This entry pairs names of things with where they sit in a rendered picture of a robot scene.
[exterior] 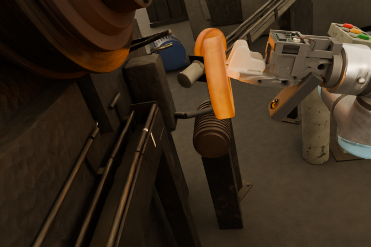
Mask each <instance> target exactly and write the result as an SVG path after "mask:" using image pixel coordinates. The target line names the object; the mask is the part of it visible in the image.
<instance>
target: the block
mask: <svg viewBox="0 0 371 247"><path fill-rule="evenodd" d="M124 71H125V74H126V77H127V79H128V82H129V86H130V88H131V91H132V94H133V96H134V99H135V102H136V104H137V103H144V102H148V101H155V100H156V102H157V105H158V107H159V108H160V111H161V115H162V118H163V121H164V124H165V127H166V130H167V132H173V131H175V130H176V126H177V120H178V119H176V118H175V117H174V113H175V112H176V108H175V105H174V102H173V98H172V94H171V90H170V88H169V84H168V80H167V76H166V72H165V69H164V66H163V62H162V58H161V56H160V54H152V55H147V56H141V57H135V58H131V59H130V60H129V61H128V63H127V64H126V65H125V67H124Z"/></svg>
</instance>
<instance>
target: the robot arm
mask: <svg viewBox="0 0 371 247"><path fill-rule="evenodd" d="M282 33H286V34H282ZM265 52H266V57H265V60H264V59H263V57H262V55H261V54H260V53H258V52H251V51H250V50H249V48H248V44H247V42H246V41H245V40H237V41H236V42H235V44H234V46H233V48H232V50H231V53H230V55H229V58H228V59H227V60H226V61H225V64H226V71H227V76H228V77H231V78H234V79H238V80H239V81H242V82H246V83H250V84H254V85H259V86H264V87H279V88H284V89H283V90H282V91H281V92H280V93H279V94H278V95H277V96H276V97H275V98H274V99H273V100H272V101H271V102H270V103H269V104H268V108H269V113H270V117H271V118H272V119H274V120H276V121H277V122H281V121H282V120H283V119H284V118H285V117H286V116H287V115H288V114H289V113H290V112H291V111H292V110H293V109H294V108H295V107H297V106H298V105H299V104H300V103H301V102H302V101H303V100H304V99H305V98H306V97H307V96H308V95H309V94H310V93H311V92H312V91H313V90H314V89H315V88H316V87H317V86H318V92H319V96H320V98H321V100H322V102H323V103H324V104H325V105H326V106H327V108H328V109H329V111H330V112H331V114H332V115H333V117H334V119H335V121H336V122H337V123H338V125H339V127H340V128H341V133H340V134H339V135H338V143H339V145H340V146H341V147H342V148H343V149H344V150H345V151H347V152H348V153H350V154H353V155H355V156H357V157H361V158H365V159H371V46H370V45H361V44H348V43H341V42H340V41H337V38H336V37H327V36H313V35H302V34H301V33H299V32H298V31H284V30H270V33H269V39H268V41H267V46H266V50H265Z"/></svg>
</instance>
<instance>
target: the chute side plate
mask: <svg viewBox="0 0 371 247"><path fill-rule="evenodd" d="M163 127H164V128H165V131H166V134H167V130H166V127H165V124H164V121H163V118H162V115H161V111H160V108H159V107H157V109H156V112H155V115H154V117H153V120H152V123H151V126H150V129H149V132H148V135H147V137H146V141H145V144H144V147H143V149H142V152H141V155H140V159H139V163H138V166H137V170H136V173H135V176H134V180H133V183H132V187H131V190H130V194H129V198H128V201H127V204H126V208H125V212H124V215H123V219H122V222H121V225H120V229H119V233H118V237H117V239H116V243H115V247H141V244H142V240H143V236H144V231H145V226H146V221H147V215H148V212H149V207H150V202H151V196H152V192H153V186H154V183H155V178H156V174H157V170H158V166H159V163H160V159H161V154H162V150H163V148H162V145H161V142H160V137H161V133H162V130H163ZM151 133H152V136H153V138H154V141H155V144H156V147H155V145H154V142H153V139H152V136H151Z"/></svg>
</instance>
